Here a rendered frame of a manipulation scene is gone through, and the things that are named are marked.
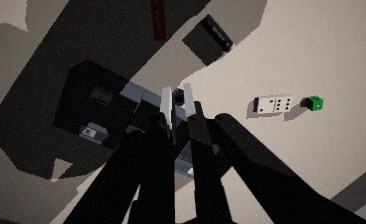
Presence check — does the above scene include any white domino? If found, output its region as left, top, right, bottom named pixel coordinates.
left=255, top=94, right=293, bottom=114

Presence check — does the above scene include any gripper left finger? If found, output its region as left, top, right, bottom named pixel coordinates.
left=63, top=87, right=176, bottom=224

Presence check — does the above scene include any black rack of bins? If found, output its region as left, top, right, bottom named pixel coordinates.
left=52, top=59, right=232, bottom=179

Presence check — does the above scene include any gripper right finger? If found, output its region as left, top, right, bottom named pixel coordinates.
left=183, top=83, right=366, bottom=224

